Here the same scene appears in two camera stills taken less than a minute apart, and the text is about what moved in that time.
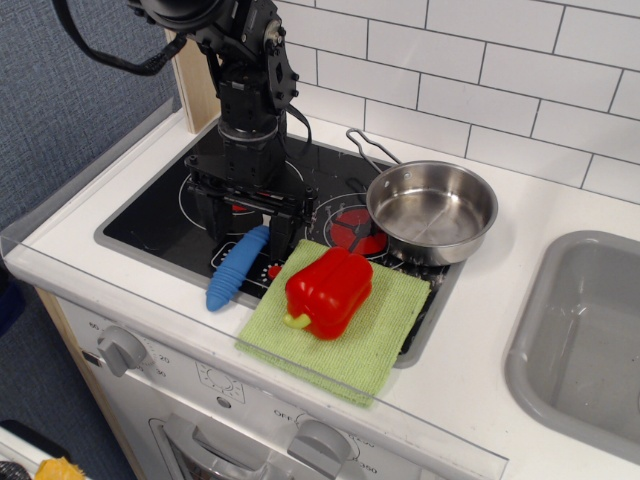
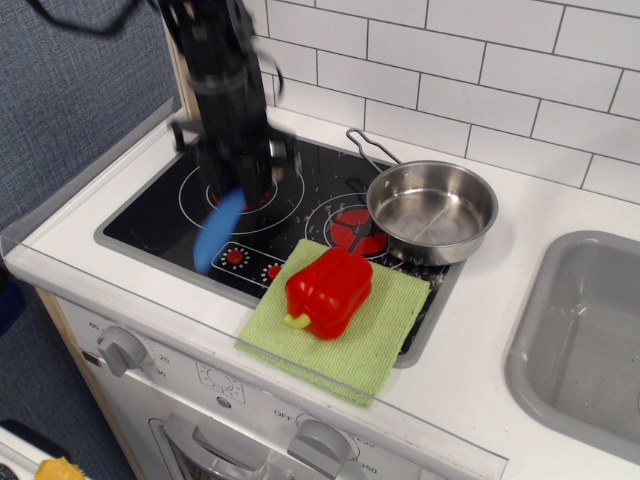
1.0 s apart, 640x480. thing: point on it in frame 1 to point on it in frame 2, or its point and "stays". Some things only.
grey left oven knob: (120, 350) stays
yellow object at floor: (59, 469) stays
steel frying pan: (429, 212) stays
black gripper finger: (217, 214) to (219, 168)
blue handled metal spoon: (230, 270) to (218, 230)
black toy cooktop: (162, 230) stays
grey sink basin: (573, 355) stays
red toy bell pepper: (326, 294) stays
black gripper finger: (279, 235) to (256, 169)
